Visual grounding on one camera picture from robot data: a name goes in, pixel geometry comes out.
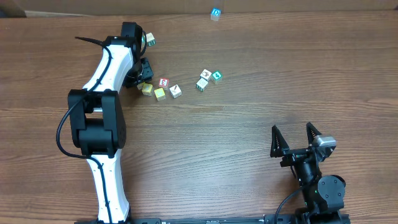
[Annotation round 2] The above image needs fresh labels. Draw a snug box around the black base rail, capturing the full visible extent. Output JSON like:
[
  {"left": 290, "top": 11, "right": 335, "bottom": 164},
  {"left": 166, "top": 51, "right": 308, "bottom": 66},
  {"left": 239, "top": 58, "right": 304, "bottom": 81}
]
[{"left": 75, "top": 215, "right": 351, "bottom": 224}]

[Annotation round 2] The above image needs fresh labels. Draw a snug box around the blue letter block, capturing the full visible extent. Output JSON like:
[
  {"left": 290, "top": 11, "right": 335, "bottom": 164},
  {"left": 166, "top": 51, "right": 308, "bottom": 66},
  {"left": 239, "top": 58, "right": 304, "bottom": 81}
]
[{"left": 211, "top": 8, "right": 221, "bottom": 21}]

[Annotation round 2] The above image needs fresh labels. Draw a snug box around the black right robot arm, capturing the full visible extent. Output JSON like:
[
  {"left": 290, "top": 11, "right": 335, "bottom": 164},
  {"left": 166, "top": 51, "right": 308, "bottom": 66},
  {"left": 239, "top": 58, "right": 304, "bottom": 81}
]
[{"left": 270, "top": 122, "right": 349, "bottom": 223}]

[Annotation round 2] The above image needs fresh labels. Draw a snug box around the green R wooden block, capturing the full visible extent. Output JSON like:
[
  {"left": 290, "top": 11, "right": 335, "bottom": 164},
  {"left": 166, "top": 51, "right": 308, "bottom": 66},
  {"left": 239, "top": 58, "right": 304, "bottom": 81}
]
[{"left": 146, "top": 32, "right": 156, "bottom": 47}]

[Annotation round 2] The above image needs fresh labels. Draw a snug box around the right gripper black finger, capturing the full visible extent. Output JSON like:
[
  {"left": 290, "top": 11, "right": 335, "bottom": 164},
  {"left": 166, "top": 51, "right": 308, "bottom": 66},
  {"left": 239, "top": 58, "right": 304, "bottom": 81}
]
[
  {"left": 306, "top": 122, "right": 322, "bottom": 146},
  {"left": 270, "top": 125, "right": 290, "bottom": 157}
]

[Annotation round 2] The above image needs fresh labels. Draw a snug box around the green number four block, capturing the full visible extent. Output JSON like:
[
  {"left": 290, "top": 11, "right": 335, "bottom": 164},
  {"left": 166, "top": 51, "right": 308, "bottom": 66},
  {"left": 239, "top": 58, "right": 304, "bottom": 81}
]
[{"left": 211, "top": 70, "right": 223, "bottom": 85}]

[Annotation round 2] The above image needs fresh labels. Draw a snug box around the white green grid block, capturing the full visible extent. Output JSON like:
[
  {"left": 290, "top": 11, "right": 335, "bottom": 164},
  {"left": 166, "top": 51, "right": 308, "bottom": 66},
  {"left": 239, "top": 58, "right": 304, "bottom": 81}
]
[{"left": 196, "top": 78, "right": 208, "bottom": 92}]

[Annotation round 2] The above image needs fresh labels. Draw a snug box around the red number three block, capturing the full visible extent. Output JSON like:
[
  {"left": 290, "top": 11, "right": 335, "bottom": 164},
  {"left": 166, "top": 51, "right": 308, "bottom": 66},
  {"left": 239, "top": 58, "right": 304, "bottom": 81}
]
[{"left": 159, "top": 78, "right": 170, "bottom": 91}]

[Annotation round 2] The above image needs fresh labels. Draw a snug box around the yellow block right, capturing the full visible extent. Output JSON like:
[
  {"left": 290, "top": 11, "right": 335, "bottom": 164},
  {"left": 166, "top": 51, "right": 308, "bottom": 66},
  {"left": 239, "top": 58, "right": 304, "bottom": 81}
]
[{"left": 154, "top": 88, "right": 166, "bottom": 101}]

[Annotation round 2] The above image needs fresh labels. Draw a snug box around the white pencil picture block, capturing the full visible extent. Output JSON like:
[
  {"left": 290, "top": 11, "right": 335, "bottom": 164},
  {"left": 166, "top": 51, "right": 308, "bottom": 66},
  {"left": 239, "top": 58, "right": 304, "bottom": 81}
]
[{"left": 169, "top": 85, "right": 182, "bottom": 99}]

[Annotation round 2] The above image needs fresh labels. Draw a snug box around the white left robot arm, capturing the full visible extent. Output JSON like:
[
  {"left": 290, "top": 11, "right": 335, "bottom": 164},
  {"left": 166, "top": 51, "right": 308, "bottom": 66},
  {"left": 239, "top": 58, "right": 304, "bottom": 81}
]
[{"left": 60, "top": 22, "right": 154, "bottom": 223}]

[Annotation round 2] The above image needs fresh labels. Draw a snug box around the yellow block left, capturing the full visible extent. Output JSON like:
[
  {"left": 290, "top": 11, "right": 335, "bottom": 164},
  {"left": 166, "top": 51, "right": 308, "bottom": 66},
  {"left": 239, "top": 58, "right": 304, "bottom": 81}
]
[{"left": 142, "top": 83, "right": 153, "bottom": 96}]

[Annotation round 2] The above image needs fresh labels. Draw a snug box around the white animal picture block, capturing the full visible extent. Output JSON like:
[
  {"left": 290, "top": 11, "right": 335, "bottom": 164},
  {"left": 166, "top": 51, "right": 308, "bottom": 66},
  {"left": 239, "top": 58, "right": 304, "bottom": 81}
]
[{"left": 200, "top": 69, "right": 212, "bottom": 82}]

